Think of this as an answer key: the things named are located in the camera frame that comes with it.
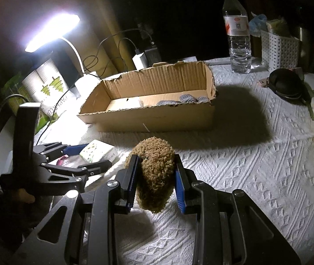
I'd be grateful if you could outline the metal thermos flask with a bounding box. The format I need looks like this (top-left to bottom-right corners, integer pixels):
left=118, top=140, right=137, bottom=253
left=299, top=27, right=310, bottom=69

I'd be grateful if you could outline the black round pouch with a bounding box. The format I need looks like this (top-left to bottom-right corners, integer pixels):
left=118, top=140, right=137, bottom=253
left=268, top=68, right=305, bottom=104

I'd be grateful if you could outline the white paper bag tree print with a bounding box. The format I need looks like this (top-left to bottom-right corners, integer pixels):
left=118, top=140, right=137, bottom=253
left=22, top=59, right=75, bottom=118

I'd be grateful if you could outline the black dotted knit glove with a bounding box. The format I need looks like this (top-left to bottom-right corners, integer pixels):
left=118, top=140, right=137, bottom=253
left=156, top=94, right=209, bottom=106

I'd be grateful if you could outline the white LED desk lamp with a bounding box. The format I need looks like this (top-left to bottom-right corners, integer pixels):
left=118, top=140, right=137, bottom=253
left=25, top=12, right=85, bottom=74

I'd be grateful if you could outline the white green small carton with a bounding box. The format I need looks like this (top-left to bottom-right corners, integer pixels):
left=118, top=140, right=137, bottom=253
left=79, top=139, right=118, bottom=164

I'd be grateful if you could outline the open cardboard box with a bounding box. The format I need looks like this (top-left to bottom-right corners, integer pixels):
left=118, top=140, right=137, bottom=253
left=78, top=62, right=217, bottom=132

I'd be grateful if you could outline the brown fuzzy cookie plush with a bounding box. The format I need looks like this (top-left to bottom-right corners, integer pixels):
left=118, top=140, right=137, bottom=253
left=125, top=136, right=175, bottom=214

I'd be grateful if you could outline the white power adapter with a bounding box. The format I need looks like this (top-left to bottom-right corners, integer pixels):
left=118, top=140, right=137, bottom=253
left=132, top=53, right=149, bottom=70

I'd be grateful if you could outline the clear plastic water bottle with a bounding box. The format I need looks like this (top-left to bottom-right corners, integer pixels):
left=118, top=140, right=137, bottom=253
left=223, top=0, right=251, bottom=74

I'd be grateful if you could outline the white embossed tablecloth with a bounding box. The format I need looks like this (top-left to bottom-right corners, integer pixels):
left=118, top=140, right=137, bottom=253
left=40, top=65, right=314, bottom=264

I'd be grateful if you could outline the white perforated plastic basket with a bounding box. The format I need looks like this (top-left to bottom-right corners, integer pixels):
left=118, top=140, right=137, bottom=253
left=261, top=30, right=300, bottom=72

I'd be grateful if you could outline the blue plastic bag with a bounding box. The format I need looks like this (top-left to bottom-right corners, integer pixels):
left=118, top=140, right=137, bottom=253
left=249, top=14, right=268, bottom=37

